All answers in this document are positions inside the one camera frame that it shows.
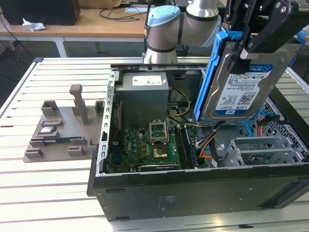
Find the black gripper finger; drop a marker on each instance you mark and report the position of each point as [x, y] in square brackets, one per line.
[277, 29]
[235, 14]

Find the hard disk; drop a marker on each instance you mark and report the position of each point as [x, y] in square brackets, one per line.
[236, 96]

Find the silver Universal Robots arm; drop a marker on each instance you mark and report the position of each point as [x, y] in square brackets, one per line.
[164, 36]

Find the silver disk bay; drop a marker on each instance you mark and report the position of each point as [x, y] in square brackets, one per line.
[260, 145]

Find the black mesh waste bin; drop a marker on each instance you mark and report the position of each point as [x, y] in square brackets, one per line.
[182, 49]

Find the grey power supply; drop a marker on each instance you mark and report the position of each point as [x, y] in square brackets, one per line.
[144, 101]

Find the metal locking lever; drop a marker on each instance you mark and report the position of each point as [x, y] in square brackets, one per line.
[166, 130]

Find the brown cardboard box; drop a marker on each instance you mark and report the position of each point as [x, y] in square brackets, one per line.
[96, 3]

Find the blue RAM stick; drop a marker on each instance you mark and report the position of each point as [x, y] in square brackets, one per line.
[190, 147]

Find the black RAM slot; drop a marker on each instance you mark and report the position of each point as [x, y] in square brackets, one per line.
[180, 149]

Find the CPU socket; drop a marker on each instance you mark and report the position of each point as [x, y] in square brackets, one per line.
[161, 152]

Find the green motherboard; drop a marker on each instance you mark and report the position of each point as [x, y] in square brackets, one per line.
[137, 145]

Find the black PC case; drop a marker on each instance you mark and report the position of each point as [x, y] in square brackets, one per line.
[193, 193]

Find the black computer tower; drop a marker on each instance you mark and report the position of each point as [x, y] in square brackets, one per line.
[36, 12]

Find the brown parts rack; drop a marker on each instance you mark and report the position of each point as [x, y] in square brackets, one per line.
[67, 125]

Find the crumpled white paper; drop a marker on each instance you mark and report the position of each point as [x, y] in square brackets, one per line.
[33, 25]

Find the dark RAM stick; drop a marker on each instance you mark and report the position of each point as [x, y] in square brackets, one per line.
[58, 140]

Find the silver CPU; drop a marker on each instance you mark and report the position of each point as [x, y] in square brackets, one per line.
[47, 130]

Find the wooden desk white frame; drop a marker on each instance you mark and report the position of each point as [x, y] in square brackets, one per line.
[108, 31]
[29, 33]

